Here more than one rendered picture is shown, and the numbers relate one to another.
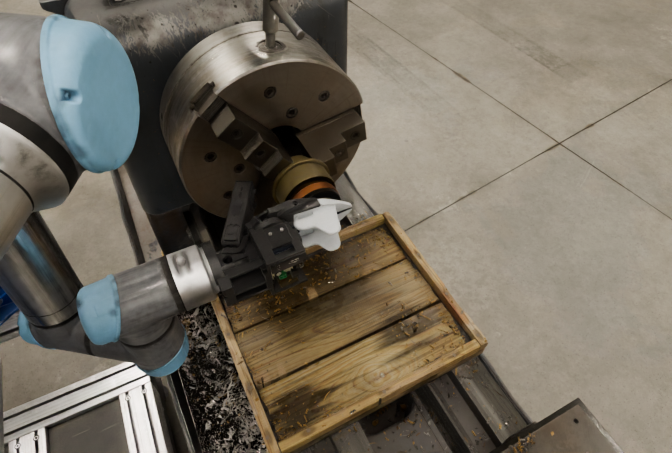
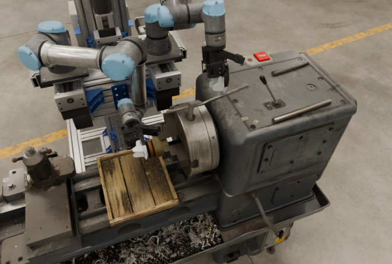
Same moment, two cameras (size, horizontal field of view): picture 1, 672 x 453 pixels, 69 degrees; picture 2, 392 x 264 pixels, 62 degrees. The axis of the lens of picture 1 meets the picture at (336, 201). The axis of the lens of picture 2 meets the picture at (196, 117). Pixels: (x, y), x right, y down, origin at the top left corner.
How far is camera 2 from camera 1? 1.24 m
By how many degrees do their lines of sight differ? 61
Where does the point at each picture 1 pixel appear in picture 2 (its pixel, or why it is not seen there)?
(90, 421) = not seen: hidden behind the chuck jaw
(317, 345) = (127, 173)
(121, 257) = not seen: hidden behind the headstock
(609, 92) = not seen: outside the picture
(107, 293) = (123, 102)
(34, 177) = (97, 64)
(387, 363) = (115, 192)
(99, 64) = (114, 63)
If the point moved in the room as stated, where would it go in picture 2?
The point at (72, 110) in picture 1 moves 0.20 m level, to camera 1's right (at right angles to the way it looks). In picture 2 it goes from (102, 63) to (84, 97)
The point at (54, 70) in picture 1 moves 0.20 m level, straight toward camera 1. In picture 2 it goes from (107, 57) to (53, 71)
